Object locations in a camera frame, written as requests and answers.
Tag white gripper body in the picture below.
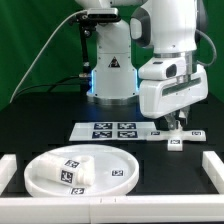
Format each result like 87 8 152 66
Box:
139 65 208 119

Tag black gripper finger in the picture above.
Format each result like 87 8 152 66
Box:
165 114 176 130
179 107 190 127

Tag white round table top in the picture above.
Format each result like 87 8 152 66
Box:
24 144 139 197

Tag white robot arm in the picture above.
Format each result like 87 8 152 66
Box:
75 0 208 130

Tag white marker tag board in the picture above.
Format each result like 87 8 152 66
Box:
69 121 155 141

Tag white right fence block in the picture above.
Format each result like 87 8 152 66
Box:
202 151 224 194

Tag white fence block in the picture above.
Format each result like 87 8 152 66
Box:
0 154 17 195
202 151 224 194

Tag white left fence block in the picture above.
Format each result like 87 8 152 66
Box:
0 154 17 195

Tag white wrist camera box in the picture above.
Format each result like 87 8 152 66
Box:
139 57 186 81

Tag white front fence rail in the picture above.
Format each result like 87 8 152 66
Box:
0 195 224 224

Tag black cable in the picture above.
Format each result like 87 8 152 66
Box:
13 74 88 98

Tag white camera cable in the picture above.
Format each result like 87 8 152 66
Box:
9 9 88 103

